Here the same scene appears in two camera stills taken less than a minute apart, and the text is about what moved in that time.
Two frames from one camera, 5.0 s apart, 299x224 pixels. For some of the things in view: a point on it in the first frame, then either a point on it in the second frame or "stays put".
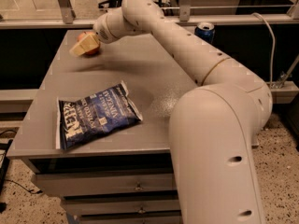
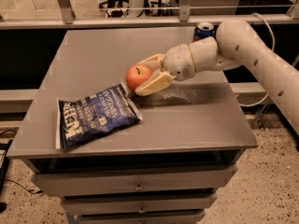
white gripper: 101,28 to 177,62
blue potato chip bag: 83,119 stays put
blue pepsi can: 206,32 stays put
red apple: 86,34 to 136,76
